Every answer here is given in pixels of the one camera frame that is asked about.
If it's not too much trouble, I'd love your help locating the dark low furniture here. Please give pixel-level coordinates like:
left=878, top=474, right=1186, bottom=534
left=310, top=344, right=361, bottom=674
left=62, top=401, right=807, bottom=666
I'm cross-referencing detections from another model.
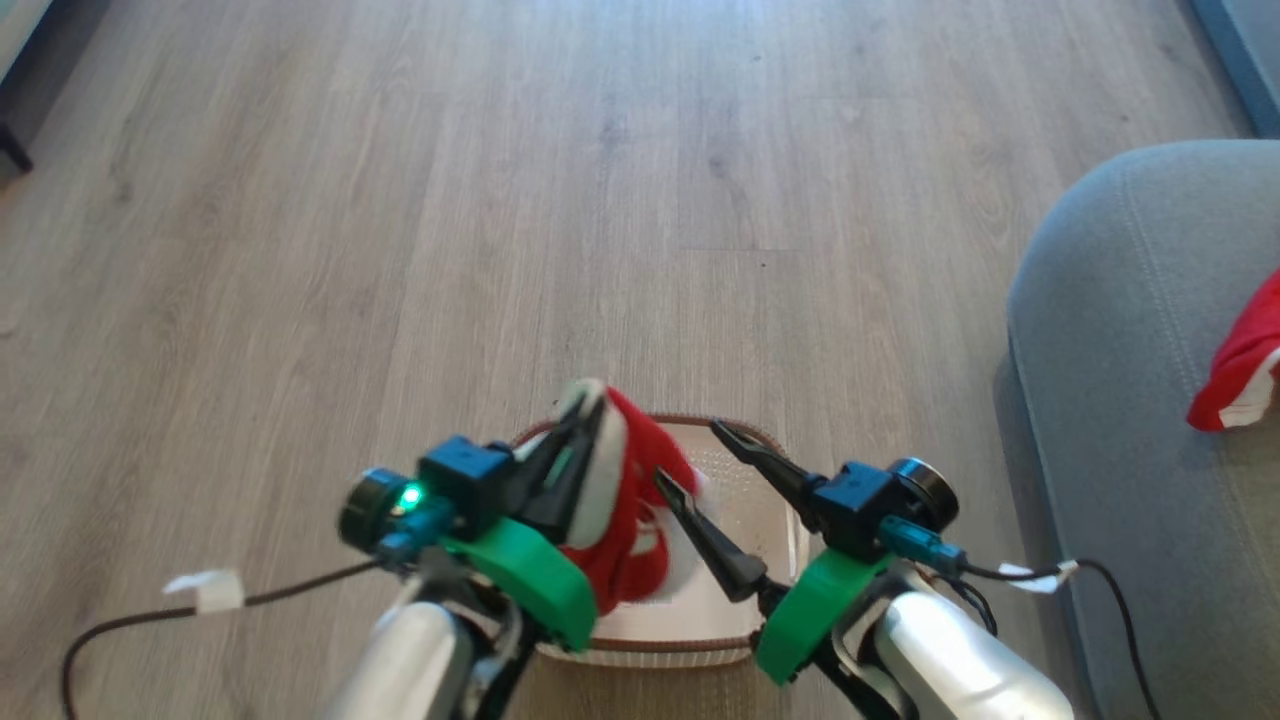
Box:
left=0, top=0, right=113, bottom=183

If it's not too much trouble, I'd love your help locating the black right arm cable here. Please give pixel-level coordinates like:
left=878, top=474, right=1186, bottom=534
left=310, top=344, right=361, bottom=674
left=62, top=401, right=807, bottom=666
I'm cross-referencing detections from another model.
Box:
left=879, top=516, right=1163, bottom=720

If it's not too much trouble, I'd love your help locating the beige plastic laundry basket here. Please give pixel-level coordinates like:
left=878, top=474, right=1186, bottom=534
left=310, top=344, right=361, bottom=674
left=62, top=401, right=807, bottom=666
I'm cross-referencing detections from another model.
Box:
left=509, top=412, right=813, bottom=670

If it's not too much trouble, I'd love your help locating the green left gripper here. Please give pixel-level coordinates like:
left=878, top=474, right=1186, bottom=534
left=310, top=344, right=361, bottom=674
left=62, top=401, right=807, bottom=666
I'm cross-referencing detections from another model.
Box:
left=439, top=393, right=609, bottom=653

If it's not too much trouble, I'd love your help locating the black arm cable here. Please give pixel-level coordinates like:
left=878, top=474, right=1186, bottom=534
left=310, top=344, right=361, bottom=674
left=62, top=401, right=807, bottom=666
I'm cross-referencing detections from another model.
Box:
left=879, top=516, right=1163, bottom=720
left=61, top=494, right=458, bottom=720

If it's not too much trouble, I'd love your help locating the white cable tape tag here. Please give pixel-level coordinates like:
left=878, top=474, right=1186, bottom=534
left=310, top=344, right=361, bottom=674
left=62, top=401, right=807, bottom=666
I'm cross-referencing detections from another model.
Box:
left=996, top=558, right=1081, bottom=595
left=163, top=568, right=246, bottom=615

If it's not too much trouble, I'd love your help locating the grey-blue baseboard strip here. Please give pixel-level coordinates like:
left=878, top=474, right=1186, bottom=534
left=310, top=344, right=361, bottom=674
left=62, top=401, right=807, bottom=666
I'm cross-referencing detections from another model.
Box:
left=1188, top=0, right=1280, bottom=138

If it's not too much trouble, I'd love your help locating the red and white garment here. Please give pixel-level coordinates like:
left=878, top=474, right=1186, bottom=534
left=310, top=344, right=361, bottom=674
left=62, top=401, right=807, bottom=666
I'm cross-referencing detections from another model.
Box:
left=1186, top=267, right=1280, bottom=434
left=553, top=377, right=723, bottom=615

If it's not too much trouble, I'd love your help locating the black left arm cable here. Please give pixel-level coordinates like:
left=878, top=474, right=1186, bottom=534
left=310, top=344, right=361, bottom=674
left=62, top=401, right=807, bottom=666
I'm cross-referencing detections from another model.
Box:
left=61, top=494, right=458, bottom=720

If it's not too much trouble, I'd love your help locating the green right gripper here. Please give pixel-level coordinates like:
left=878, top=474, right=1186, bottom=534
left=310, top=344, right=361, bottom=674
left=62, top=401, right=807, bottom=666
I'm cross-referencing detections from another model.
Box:
left=654, top=420, right=893, bottom=687

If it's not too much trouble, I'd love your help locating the grey fabric sofa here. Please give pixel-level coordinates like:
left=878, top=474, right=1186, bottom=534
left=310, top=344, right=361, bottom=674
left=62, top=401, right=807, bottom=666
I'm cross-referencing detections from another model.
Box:
left=1006, top=139, right=1280, bottom=720

